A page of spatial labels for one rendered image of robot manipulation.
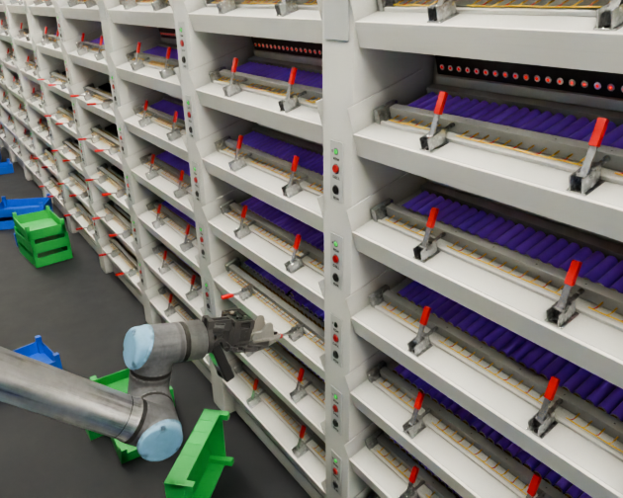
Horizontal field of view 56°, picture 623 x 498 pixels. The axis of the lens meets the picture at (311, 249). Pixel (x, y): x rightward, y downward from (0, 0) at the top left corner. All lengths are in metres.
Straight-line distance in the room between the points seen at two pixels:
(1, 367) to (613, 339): 0.96
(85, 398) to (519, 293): 0.78
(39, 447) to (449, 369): 1.51
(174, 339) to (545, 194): 0.82
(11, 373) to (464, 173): 0.82
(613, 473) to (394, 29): 0.73
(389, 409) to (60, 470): 1.17
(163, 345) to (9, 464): 1.01
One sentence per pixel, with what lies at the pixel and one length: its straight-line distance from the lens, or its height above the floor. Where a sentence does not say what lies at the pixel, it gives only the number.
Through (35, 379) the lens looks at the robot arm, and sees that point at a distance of 1.16.
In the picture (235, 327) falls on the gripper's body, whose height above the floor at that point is 0.66.
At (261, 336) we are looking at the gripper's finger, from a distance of 1.43.
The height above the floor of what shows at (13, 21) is 1.22.
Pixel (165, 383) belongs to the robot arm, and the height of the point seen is 0.58.
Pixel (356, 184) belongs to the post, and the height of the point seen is 1.02.
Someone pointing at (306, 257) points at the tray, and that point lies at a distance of 1.46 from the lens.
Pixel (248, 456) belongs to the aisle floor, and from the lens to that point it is 2.00.
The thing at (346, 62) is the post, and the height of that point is 1.24.
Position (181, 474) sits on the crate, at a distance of 1.69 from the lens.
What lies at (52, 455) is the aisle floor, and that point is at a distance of 2.17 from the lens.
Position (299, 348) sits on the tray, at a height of 0.54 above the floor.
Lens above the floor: 1.36
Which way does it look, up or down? 24 degrees down
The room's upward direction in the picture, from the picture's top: 1 degrees counter-clockwise
